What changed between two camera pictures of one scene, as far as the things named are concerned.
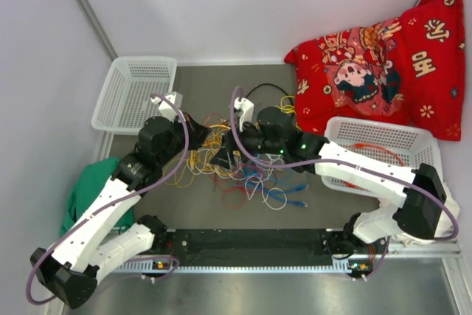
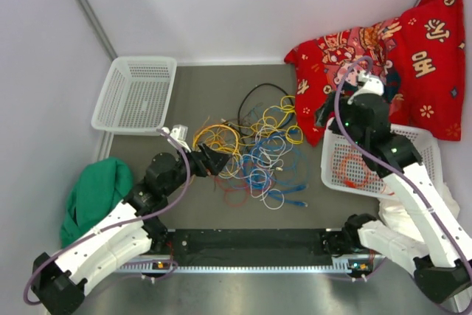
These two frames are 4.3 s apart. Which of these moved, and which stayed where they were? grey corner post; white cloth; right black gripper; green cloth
Moved: right black gripper
Stayed: white cloth; grey corner post; green cloth
